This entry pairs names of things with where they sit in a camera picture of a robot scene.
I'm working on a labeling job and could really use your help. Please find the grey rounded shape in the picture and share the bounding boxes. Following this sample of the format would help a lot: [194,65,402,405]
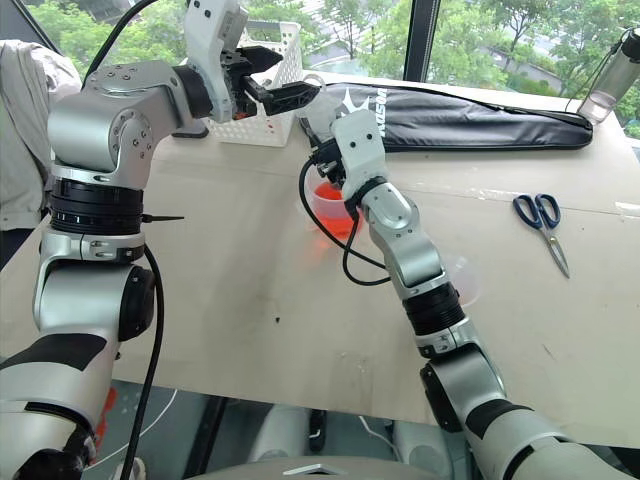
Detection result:
[248,403,312,462]

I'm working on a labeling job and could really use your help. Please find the clear cup with red liquid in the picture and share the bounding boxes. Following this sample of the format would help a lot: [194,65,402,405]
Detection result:
[299,164,365,242]

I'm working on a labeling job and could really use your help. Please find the grey robot torso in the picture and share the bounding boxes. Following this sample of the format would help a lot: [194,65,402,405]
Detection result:
[184,457,481,480]

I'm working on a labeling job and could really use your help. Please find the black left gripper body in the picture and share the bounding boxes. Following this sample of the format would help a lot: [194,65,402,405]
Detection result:
[219,48,274,122]

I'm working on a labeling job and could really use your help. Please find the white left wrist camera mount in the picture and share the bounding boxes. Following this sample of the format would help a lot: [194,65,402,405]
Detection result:
[183,0,250,124]

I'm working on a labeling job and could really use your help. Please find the orange plastic part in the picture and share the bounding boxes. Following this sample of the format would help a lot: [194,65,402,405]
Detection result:
[94,387,119,451]

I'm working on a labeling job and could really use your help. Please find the thin white cable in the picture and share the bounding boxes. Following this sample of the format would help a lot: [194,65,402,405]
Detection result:
[94,388,179,466]

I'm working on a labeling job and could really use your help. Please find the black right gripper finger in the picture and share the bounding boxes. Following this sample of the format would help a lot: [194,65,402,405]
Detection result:
[298,117,324,149]

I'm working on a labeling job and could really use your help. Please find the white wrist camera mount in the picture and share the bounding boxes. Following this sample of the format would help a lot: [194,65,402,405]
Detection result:
[330,110,390,199]
[183,0,250,124]

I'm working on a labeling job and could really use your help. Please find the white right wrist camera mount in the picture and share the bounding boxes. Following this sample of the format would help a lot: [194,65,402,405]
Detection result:
[330,110,390,199]

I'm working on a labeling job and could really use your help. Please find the black bag with white print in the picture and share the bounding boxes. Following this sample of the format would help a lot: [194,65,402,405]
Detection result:
[319,82,595,153]

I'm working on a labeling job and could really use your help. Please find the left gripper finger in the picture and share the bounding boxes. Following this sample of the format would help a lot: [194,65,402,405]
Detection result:
[263,81,322,118]
[238,45,285,77]

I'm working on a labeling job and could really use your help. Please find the clear bottle with black cord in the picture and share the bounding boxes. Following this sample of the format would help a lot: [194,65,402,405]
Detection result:
[564,27,640,124]

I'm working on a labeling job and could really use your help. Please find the person in grey clothing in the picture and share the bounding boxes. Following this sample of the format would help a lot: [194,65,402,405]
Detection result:
[0,39,84,271]

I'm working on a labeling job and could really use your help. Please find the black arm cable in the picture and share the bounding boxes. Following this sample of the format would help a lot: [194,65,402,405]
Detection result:
[298,158,394,288]
[82,0,166,480]

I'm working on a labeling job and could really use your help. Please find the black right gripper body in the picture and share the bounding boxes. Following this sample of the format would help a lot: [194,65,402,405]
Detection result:
[307,139,349,189]

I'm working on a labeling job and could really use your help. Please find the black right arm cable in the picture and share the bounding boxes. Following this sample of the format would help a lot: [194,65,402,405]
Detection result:
[298,158,394,288]

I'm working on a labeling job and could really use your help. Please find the white perforated plastic basket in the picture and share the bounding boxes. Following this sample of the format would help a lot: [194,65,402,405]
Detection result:
[203,20,305,148]

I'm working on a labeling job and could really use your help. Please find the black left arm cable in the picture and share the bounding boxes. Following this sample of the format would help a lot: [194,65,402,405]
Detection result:
[82,0,166,480]

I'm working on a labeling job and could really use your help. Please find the blue-handled scissors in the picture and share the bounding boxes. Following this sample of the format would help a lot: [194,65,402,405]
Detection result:
[512,193,572,279]

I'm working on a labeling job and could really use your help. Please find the black window frame post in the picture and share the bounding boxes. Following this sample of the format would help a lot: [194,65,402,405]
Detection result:
[403,0,442,84]

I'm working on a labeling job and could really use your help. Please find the empty clear plastic cup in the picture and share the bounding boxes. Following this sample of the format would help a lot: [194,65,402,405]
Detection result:
[442,254,482,307]

